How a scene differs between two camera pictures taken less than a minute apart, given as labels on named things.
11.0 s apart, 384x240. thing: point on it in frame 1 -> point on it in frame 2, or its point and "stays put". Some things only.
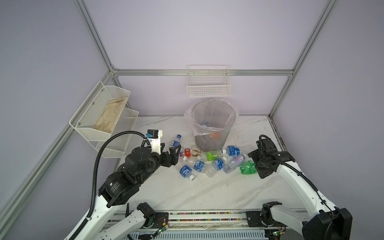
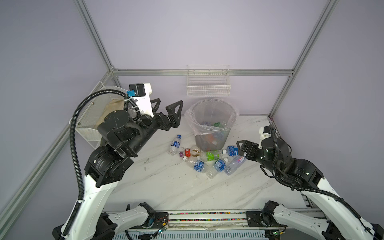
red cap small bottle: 187,152 stays put
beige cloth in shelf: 110,115 stays put
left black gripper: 173,157 -> 175,120
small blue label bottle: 176,143 stays put
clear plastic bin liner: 211,116 stays put
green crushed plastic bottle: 248,167 -> 219,124
